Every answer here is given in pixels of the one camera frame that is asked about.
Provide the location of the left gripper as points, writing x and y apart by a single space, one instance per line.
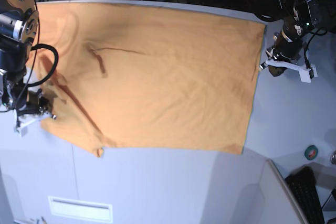
282 50

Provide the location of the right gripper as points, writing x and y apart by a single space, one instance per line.
32 103

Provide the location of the orange t-shirt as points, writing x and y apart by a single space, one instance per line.
138 76

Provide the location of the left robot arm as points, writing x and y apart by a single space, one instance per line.
301 20

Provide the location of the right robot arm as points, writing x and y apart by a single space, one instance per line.
19 28

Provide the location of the green tape roll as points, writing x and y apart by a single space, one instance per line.
311 152

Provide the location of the black keyboard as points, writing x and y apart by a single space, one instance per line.
303 186

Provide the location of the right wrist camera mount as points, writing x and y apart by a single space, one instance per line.
22 122

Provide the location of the white cable grommet plate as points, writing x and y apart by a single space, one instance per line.
81 210

